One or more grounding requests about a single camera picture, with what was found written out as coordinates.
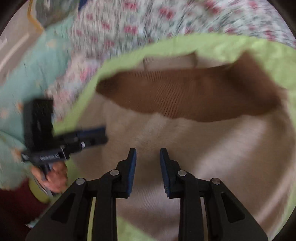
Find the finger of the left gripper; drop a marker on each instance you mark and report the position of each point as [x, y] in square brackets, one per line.
[91, 142]
[97, 132]

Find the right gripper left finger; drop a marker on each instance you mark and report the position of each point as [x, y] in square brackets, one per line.
[88, 204]

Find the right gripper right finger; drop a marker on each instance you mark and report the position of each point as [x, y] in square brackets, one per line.
[208, 209]

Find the beige knit sweater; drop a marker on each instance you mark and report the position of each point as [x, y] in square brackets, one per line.
[184, 87]

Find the left red sleeve forearm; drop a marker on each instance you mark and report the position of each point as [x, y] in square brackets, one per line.
[19, 208]

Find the left hand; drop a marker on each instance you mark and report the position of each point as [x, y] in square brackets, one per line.
[55, 180]

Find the pastel floral pillow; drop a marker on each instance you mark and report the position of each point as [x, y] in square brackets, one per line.
[71, 81]

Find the teal floral duvet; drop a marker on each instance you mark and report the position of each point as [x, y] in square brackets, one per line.
[41, 72]

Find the red floral white quilt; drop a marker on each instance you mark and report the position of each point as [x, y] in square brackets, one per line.
[103, 29]

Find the gold framed landscape painting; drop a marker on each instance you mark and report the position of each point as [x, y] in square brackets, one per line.
[43, 13]

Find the green bed sheet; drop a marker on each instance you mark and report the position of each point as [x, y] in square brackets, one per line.
[208, 46]

